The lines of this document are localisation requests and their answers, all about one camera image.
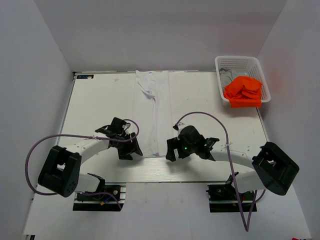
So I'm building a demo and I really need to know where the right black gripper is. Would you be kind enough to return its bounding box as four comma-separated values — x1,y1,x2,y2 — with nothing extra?
166,136,198,162

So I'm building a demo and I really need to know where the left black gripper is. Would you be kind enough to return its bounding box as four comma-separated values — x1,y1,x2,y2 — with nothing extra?
113,132,143,161

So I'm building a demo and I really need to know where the white t shirt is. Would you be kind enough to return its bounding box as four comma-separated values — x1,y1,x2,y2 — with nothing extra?
132,70,174,158

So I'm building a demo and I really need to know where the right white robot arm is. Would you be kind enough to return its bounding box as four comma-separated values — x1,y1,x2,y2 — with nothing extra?
165,125,300,200

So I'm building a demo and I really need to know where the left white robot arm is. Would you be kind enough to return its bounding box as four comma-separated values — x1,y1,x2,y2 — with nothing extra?
38,117,143,200

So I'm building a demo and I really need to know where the blue label sticker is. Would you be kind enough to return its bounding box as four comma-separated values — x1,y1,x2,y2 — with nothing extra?
76,74,94,79

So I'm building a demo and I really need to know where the grey t shirt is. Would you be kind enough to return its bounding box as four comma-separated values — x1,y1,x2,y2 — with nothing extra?
219,68,249,91

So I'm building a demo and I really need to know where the orange t shirt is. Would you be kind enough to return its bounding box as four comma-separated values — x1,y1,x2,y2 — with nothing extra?
223,76,262,108

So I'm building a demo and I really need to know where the white plastic basket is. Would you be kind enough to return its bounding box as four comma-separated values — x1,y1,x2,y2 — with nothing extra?
215,55,271,108

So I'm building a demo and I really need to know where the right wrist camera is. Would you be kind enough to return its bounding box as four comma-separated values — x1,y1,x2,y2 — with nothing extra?
172,124,201,145

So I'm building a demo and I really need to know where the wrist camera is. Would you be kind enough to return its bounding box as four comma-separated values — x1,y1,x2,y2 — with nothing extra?
172,124,201,145
108,117,127,135

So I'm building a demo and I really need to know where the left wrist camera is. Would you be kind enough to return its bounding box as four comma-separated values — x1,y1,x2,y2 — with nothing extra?
108,117,127,135

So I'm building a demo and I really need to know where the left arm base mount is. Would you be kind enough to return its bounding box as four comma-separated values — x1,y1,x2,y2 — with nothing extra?
72,183,127,212

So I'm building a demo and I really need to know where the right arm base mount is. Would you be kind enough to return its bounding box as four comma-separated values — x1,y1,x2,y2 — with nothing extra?
206,184,254,213

